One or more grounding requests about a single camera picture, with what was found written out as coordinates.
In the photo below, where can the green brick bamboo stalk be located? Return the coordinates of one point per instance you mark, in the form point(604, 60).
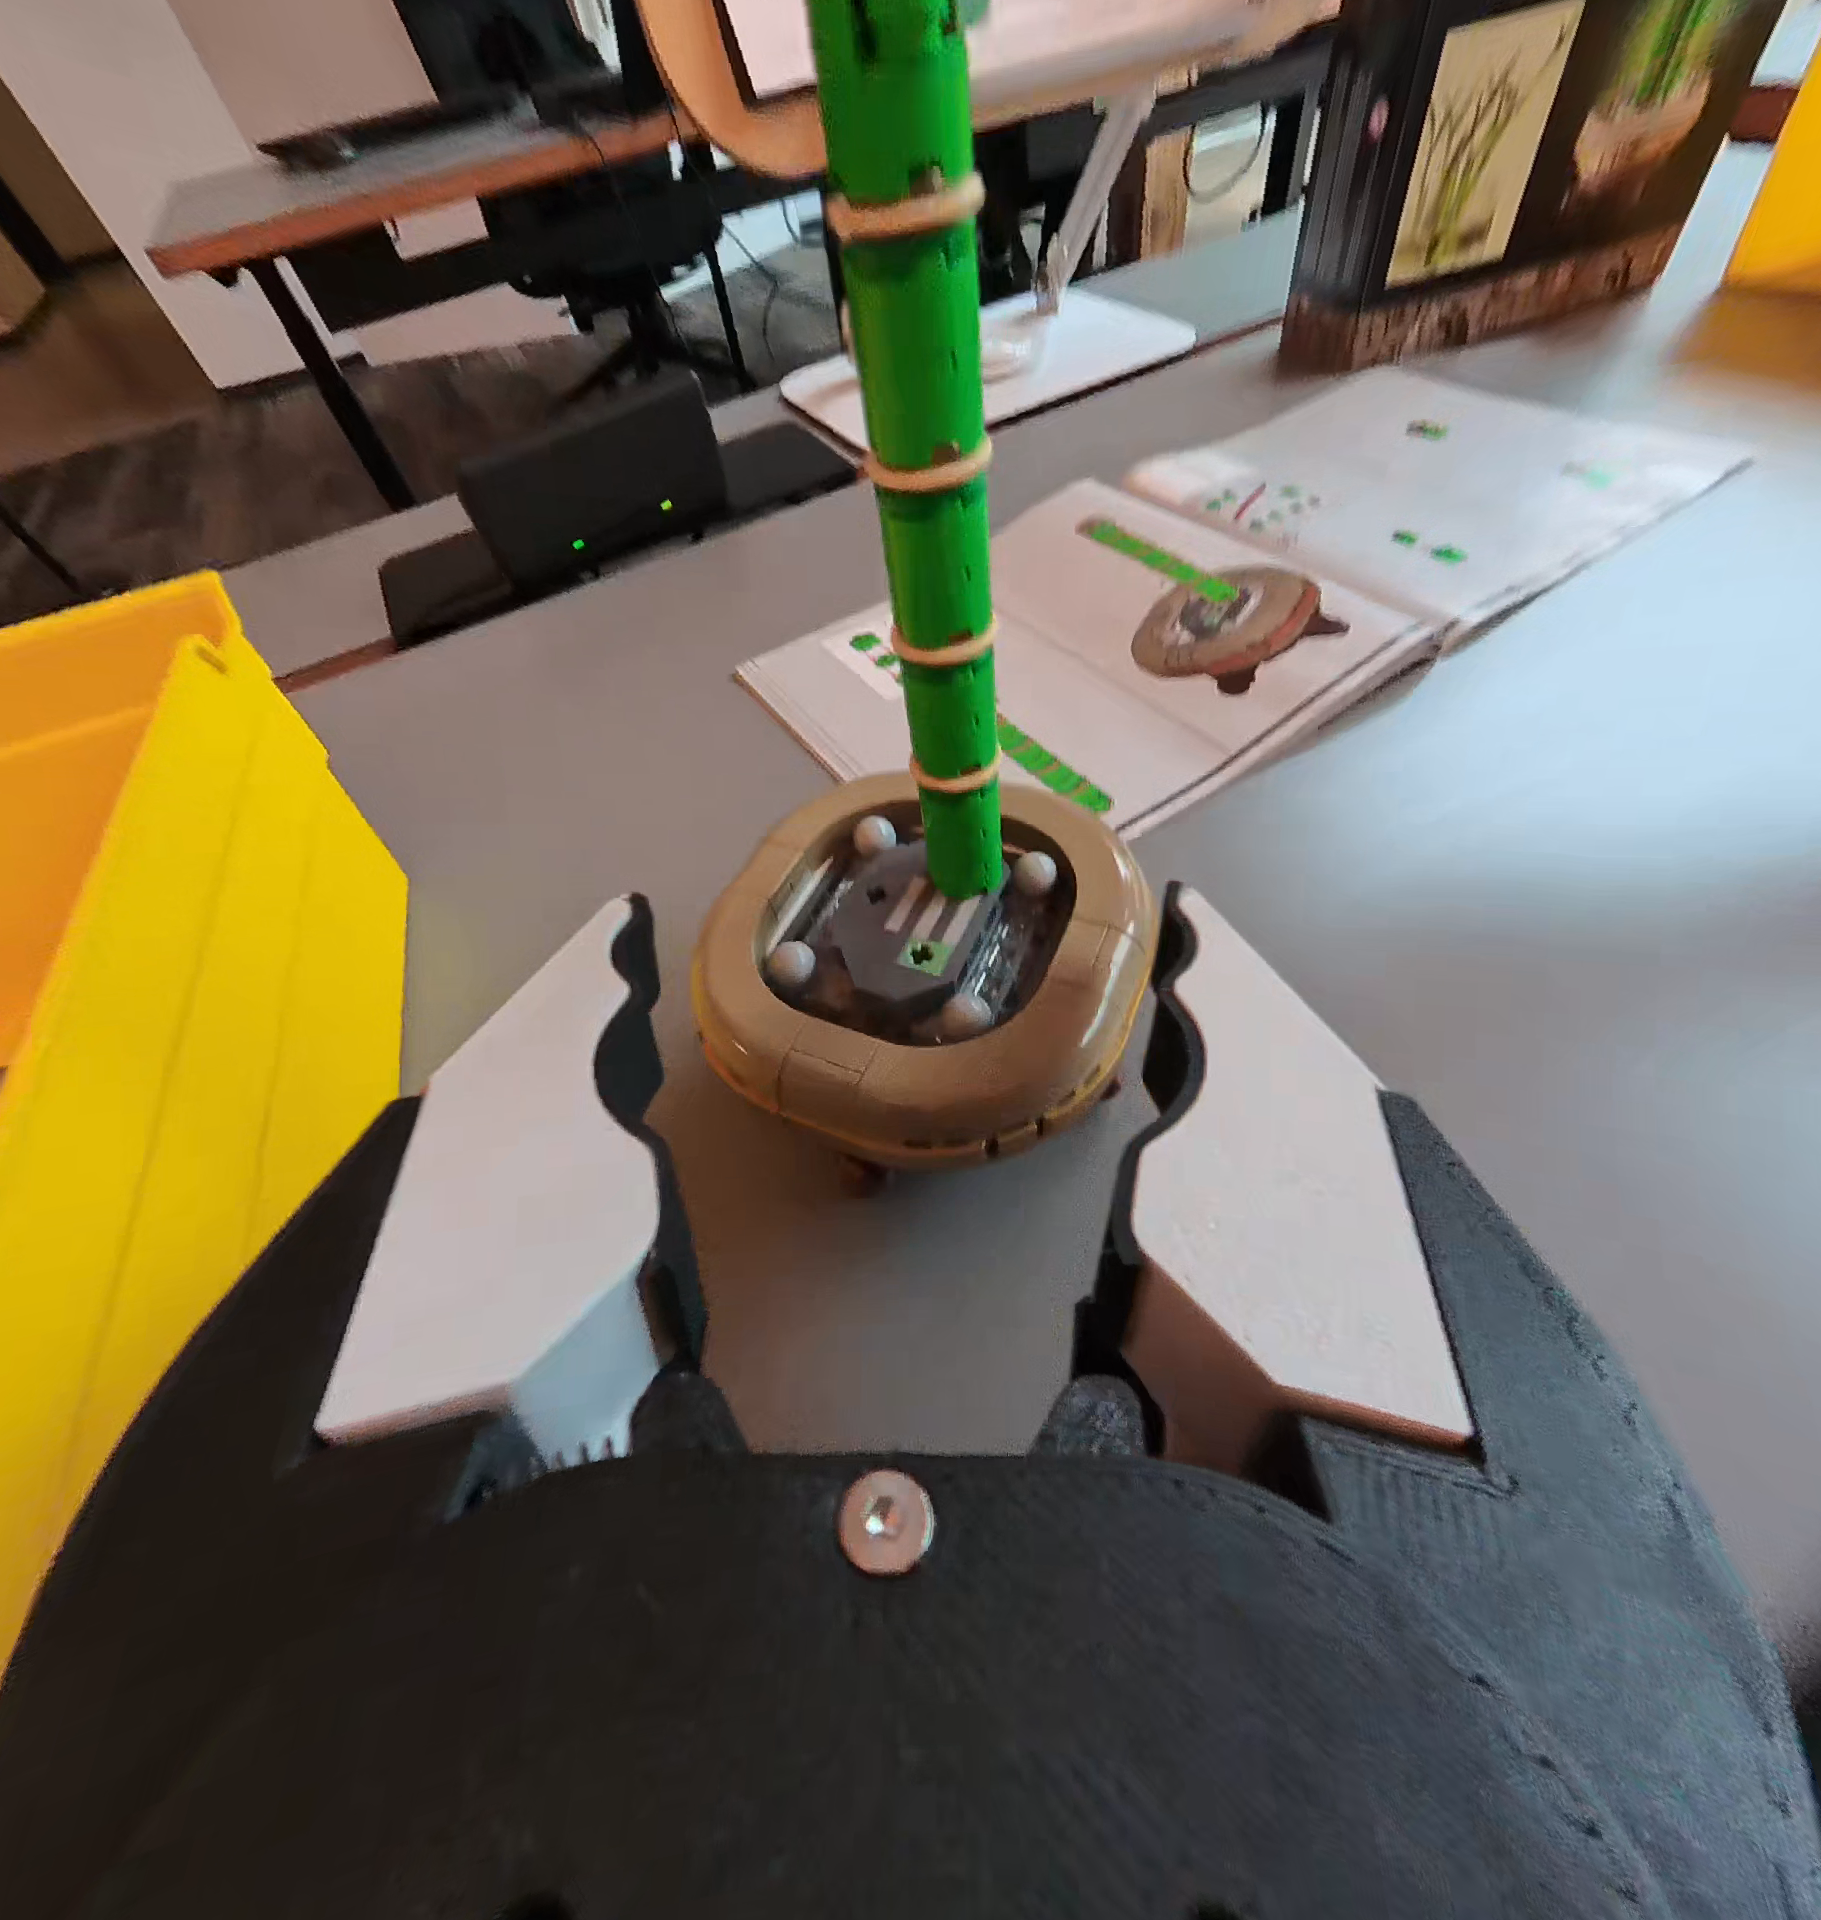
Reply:
point(926, 602)

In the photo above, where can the tan brick pot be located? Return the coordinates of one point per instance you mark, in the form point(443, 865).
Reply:
point(911, 1095)

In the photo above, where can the black office chair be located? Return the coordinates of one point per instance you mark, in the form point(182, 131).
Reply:
point(612, 242)

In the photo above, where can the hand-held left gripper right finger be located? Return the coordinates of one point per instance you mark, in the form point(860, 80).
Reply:
point(1287, 1232)

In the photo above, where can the black device with green light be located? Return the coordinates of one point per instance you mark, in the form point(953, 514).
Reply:
point(791, 467)

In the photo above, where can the grey wood-edged desk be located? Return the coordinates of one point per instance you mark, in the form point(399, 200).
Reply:
point(401, 195)

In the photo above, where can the black product box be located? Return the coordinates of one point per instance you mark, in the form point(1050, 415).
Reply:
point(1346, 150)

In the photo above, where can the building instruction booklet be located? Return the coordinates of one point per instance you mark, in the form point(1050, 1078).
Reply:
point(1527, 480)

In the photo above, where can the black monitor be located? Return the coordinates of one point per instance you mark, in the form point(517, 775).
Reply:
point(476, 47)

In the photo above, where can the yellow plastic bin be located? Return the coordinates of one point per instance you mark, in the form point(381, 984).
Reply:
point(177, 1052)
point(1811, 182)

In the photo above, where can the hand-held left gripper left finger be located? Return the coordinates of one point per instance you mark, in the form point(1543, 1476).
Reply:
point(506, 1245)

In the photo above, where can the black box device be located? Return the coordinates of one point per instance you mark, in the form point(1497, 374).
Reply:
point(597, 480)

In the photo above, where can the white lamp base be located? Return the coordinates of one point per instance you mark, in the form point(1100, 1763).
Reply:
point(312, 608)

